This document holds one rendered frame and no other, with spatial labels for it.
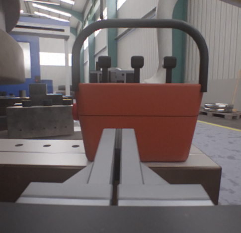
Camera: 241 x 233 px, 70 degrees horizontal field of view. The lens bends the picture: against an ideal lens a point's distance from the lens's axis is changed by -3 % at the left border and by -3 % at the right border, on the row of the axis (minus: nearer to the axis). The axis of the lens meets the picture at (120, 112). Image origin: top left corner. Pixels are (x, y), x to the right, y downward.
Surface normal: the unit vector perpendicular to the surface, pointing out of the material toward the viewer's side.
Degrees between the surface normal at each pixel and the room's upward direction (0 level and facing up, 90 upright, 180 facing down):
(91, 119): 97
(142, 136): 97
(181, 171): 90
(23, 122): 90
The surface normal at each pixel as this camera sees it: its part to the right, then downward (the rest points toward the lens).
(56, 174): -0.01, 0.14
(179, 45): 0.36, 0.13
